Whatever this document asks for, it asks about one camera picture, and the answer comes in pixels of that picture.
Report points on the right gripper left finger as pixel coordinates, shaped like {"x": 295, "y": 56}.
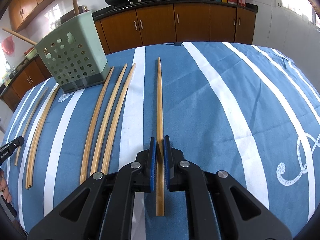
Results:
{"x": 102, "y": 206}

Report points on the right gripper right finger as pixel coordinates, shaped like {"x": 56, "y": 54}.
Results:
{"x": 218, "y": 206}

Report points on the brown lower kitchen cabinets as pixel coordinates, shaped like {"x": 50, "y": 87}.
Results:
{"x": 175, "y": 25}

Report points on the person's left hand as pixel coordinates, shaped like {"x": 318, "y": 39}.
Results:
{"x": 4, "y": 187}

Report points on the green basin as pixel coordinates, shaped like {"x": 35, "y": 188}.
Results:
{"x": 31, "y": 53}

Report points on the blue white striped tablecloth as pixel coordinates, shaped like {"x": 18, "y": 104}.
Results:
{"x": 244, "y": 109}

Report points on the green perforated utensil holder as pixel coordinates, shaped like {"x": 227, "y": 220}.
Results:
{"x": 73, "y": 54}

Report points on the black countertop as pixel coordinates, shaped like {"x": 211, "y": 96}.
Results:
{"x": 162, "y": 2}

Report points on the window right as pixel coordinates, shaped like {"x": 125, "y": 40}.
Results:
{"x": 302, "y": 8}

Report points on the red bag hanging on wall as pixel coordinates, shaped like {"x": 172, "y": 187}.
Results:
{"x": 8, "y": 45}

